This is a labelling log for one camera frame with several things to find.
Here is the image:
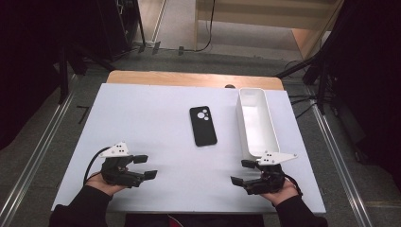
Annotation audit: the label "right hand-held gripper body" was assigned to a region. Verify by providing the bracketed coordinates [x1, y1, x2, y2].
[244, 150, 298, 196]

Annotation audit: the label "person's dark clothing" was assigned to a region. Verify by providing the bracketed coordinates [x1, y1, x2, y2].
[124, 213, 266, 227]

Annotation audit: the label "white board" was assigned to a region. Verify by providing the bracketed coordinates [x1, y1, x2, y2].
[51, 82, 326, 215]

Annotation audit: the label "white plastic container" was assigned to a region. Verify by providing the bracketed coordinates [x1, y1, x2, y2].
[235, 87, 281, 161]

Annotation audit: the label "dark curtain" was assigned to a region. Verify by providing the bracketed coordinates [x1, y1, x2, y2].
[327, 0, 401, 190]
[0, 0, 67, 149]

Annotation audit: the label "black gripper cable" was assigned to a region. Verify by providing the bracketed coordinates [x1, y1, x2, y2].
[82, 146, 112, 186]
[282, 173, 304, 198]

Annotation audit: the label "wooden table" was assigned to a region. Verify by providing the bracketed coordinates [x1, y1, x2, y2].
[106, 70, 285, 92]

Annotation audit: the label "black phone case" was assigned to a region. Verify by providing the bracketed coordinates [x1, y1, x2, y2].
[189, 105, 218, 148]

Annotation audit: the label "person's left hand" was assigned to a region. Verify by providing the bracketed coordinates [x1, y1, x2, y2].
[86, 171, 131, 197]

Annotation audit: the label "black floor cables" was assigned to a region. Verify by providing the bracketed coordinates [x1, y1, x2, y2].
[288, 93, 320, 119]

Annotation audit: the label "light wooden furniture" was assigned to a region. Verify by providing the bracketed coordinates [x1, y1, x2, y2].
[193, 0, 344, 60]

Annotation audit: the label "black metal stand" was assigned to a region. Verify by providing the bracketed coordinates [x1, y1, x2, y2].
[58, 41, 116, 105]
[275, 46, 335, 115]

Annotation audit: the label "metal floor rail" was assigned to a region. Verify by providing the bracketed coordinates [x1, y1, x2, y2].
[310, 94, 375, 227]
[0, 91, 77, 227]

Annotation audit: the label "yellow floor tape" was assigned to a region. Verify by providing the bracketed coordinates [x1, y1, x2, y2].
[365, 200, 401, 209]

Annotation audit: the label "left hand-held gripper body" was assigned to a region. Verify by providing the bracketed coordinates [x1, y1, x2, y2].
[98, 141, 146, 189]

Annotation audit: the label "black equipment cabinet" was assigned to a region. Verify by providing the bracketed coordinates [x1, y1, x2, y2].
[96, 0, 141, 61]

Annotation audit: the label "black hanging cable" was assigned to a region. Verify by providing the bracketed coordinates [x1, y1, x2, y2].
[188, 0, 217, 53]

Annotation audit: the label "person's right hand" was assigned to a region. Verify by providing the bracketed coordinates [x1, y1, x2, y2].
[259, 178, 300, 207]

